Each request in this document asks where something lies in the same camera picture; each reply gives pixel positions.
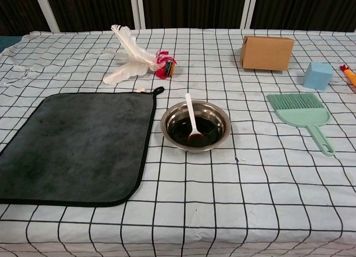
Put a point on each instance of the light blue foam cube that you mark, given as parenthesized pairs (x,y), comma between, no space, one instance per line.
(317,76)

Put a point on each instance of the orange red toy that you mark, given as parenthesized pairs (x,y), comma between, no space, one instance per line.
(351,77)

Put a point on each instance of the stainless steel bowl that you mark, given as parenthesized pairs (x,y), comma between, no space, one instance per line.
(217,129)

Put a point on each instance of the dark grey microfibre mat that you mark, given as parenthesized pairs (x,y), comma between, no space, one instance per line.
(83,145)

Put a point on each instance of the white feather shuttlecock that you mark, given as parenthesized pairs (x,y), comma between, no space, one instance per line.
(136,59)

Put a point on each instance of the white partition frame post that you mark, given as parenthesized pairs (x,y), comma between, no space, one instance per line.
(137,9)
(249,9)
(47,10)

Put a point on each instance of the mint green hand brush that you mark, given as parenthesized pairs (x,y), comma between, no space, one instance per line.
(303,115)

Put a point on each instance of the brown cardboard box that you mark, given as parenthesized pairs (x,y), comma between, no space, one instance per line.
(267,54)

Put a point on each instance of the white black-checked tablecloth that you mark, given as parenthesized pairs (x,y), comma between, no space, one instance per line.
(222,198)

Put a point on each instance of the teal table padding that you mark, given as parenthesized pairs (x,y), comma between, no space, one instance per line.
(8,43)

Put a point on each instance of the white plastic spoon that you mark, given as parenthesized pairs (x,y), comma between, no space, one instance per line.
(191,115)

